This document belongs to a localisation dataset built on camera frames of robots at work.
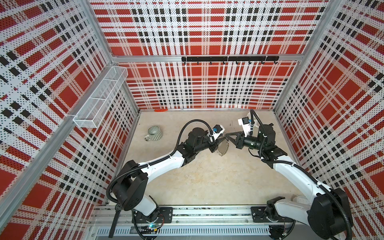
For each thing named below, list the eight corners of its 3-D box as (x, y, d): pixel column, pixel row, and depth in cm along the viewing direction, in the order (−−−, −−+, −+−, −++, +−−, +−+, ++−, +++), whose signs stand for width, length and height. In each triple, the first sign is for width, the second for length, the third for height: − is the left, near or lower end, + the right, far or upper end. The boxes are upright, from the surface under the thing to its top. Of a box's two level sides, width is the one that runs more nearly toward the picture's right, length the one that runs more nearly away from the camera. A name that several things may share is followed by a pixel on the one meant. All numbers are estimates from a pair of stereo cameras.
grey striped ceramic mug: (147, 142, 104) (144, 137, 99) (150, 130, 110) (148, 125, 106) (160, 142, 104) (159, 137, 99) (163, 130, 110) (161, 125, 106)
